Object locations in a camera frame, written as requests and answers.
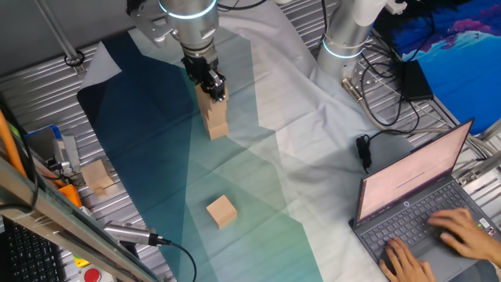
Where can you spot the person's left hand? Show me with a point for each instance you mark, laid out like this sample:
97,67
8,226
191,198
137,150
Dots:
405,266

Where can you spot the orange box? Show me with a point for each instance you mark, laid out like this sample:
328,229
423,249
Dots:
71,195

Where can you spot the yellow box green button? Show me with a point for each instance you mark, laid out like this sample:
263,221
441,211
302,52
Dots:
81,261

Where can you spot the orange pole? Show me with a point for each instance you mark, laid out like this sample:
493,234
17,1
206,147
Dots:
8,143

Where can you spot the silver camera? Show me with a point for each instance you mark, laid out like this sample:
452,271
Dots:
129,233

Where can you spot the aluminium profile bracket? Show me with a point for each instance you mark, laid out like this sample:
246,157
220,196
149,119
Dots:
481,172

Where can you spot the black power adapter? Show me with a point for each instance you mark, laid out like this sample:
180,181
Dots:
417,80

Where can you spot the person's right hand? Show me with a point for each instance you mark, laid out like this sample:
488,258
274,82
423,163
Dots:
466,235

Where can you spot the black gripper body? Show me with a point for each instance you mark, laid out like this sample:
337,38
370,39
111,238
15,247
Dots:
197,68

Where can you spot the aluminium frame bar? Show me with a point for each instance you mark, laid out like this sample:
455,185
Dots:
51,213

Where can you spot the black keyboard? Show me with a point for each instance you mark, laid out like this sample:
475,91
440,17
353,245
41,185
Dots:
27,254

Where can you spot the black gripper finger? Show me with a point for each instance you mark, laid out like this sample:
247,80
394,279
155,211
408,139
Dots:
219,86
207,88

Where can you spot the blue green white cloth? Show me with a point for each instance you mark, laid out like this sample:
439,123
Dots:
274,117

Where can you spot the grey box red button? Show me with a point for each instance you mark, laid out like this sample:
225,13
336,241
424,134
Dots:
92,275

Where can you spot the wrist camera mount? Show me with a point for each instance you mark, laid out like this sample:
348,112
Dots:
152,25

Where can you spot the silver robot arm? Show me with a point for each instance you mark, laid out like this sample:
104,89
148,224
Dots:
193,23

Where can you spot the grey laptop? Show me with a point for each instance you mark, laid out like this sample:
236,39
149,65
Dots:
411,172

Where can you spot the grey metal pole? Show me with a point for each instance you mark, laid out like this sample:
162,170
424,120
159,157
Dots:
58,35

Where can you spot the blue printed poster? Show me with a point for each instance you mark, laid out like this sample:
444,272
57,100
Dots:
462,66

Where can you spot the person's right forearm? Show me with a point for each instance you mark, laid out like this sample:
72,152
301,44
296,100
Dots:
496,254

